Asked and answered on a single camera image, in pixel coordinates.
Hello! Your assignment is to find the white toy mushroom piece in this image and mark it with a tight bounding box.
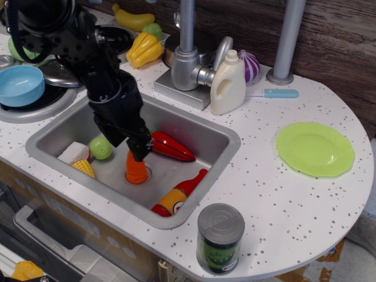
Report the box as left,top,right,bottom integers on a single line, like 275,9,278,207
58,142,90,165

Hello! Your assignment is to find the grey support post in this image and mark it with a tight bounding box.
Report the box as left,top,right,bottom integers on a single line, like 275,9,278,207
266,0,306,86

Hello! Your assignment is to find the silver pot lid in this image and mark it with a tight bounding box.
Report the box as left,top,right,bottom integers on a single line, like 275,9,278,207
35,59,81,88

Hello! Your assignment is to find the blue handled toy knife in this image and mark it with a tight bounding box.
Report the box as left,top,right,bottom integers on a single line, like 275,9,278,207
246,89,299,98

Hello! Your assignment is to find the purple toy onion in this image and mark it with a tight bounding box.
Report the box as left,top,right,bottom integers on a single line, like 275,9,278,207
238,50,260,83

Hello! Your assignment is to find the small green toy vegetable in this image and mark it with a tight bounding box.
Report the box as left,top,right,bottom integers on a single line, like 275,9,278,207
142,23,163,41

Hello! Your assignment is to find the grey green toy can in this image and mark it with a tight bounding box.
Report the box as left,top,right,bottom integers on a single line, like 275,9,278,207
196,203,245,275

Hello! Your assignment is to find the light green plastic plate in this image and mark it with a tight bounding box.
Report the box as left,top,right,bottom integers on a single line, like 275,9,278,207
276,122,355,177

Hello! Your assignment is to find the red toy ketchup bottle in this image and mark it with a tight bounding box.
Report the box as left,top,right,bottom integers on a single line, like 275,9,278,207
151,169,208,217

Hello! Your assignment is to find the black coil burner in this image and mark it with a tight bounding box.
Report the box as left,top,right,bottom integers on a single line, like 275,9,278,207
1,85,79,123
97,25,137,64

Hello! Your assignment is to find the yellow toy bell pepper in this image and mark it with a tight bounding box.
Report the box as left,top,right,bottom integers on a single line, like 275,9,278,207
126,32,163,68

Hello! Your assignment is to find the green toy apple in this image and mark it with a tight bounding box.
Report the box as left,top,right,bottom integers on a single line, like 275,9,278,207
89,136,112,160

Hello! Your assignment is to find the green toy cabbage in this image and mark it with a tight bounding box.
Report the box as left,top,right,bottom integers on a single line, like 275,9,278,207
8,38,39,62

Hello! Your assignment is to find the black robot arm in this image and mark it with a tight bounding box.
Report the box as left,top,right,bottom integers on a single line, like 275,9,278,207
5,1,153,162

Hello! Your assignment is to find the black coil burner middle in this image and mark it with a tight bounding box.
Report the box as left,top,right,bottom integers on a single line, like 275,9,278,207
97,25,137,64

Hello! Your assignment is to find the black coil burner front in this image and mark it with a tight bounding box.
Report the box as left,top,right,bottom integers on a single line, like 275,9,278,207
1,85,79,123

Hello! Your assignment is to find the orange toy carrot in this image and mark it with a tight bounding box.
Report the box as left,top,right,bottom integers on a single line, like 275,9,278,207
126,151,149,184

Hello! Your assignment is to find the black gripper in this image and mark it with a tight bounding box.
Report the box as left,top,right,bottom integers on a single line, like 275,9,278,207
88,70,153,162

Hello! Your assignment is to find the red toy chili pepper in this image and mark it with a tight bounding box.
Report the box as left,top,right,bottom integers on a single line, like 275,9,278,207
152,130,196,162

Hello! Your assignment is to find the yellow toy corn cob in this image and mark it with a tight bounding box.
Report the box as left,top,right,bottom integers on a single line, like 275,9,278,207
72,159,96,179

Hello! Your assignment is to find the grey metal sink basin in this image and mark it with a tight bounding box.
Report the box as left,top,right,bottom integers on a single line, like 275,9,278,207
26,95,241,229

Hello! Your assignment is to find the silver stove knob left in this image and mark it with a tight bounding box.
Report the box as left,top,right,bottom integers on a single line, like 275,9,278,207
0,55,21,71

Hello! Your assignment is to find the yellow object with black cable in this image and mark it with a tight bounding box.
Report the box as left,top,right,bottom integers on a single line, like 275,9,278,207
1,261,51,282

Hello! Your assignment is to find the blue toy bowl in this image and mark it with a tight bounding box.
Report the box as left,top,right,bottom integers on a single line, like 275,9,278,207
1,65,45,107

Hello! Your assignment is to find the silver toy pot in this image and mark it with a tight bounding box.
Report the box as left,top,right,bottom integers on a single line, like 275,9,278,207
163,29,216,67

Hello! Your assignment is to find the yellow toy banana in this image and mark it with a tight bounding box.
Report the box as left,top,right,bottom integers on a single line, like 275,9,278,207
112,4,155,32

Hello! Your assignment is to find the silver toy faucet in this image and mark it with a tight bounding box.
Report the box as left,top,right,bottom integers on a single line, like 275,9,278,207
154,1,233,110

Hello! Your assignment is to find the grey oven door handle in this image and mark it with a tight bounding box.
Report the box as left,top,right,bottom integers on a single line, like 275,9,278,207
13,204,142,282

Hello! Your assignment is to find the cream toy detergent bottle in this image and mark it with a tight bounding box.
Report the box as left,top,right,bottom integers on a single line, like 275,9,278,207
210,49,246,115

